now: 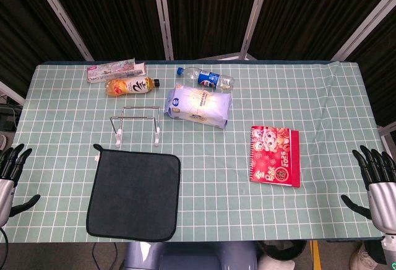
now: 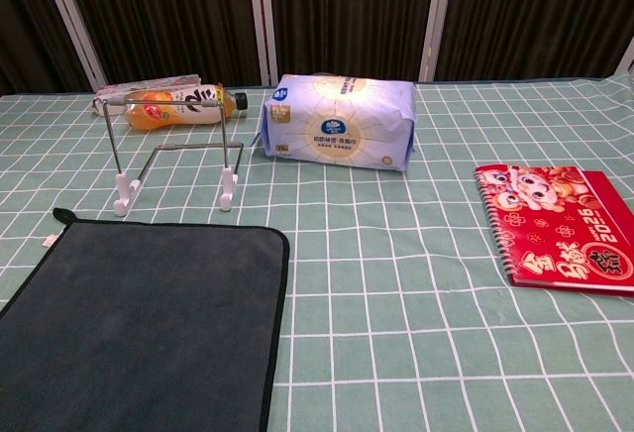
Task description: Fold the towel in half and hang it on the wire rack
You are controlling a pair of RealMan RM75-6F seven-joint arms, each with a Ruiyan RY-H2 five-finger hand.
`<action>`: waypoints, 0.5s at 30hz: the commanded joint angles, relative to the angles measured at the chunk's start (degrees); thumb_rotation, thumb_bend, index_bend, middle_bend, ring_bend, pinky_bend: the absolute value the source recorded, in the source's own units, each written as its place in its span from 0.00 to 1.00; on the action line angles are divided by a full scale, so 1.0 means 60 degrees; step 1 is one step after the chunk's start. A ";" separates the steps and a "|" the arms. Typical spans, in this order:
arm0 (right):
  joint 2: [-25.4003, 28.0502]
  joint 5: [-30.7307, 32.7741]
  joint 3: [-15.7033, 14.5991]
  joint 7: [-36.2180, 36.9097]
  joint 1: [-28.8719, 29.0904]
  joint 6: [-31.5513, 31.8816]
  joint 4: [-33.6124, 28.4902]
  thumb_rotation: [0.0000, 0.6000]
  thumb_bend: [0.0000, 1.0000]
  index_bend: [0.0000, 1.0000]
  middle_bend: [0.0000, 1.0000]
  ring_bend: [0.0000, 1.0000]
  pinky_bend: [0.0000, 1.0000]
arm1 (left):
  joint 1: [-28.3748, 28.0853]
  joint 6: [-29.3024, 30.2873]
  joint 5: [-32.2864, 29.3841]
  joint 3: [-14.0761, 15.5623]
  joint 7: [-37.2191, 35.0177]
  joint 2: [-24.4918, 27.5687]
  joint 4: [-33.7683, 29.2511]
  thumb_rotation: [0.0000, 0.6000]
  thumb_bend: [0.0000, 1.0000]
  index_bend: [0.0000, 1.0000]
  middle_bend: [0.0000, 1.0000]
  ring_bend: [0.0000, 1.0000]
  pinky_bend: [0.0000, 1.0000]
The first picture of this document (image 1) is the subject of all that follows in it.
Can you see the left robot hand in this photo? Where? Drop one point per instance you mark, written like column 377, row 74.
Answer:
column 6, row 195

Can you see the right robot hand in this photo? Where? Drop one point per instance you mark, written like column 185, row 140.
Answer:
column 383, row 202

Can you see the blue and grey towel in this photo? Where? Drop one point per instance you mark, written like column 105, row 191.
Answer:
column 133, row 192

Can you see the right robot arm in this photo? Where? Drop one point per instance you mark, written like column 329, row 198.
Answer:
column 389, row 248

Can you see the white shoe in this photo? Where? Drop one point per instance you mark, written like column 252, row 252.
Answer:
column 360, row 257

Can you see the black round bin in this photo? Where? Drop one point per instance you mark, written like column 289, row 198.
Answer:
column 287, row 248

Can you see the red spiral calendar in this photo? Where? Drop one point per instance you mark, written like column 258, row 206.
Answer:
column 272, row 158

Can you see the orange drink bottle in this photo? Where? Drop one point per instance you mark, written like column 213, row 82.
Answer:
column 123, row 87

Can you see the toothpaste box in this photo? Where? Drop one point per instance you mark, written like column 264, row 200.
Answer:
column 114, row 68

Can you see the green checked tablecloth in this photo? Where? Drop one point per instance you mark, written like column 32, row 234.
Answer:
column 216, row 174

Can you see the blue-grey robot torso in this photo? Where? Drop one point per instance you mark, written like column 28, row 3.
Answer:
column 185, row 257

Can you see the lilac tissue pack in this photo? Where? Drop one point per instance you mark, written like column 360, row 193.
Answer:
column 198, row 106

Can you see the blue label water bottle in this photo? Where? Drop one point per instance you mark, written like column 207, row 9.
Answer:
column 207, row 78

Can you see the dark screen curtain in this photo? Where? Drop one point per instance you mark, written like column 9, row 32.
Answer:
column 210, row 10

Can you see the white screen frame post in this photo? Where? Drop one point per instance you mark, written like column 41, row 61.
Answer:
column 255, row 19
column 164, row 19
column 365, row 28
column 63, row 19

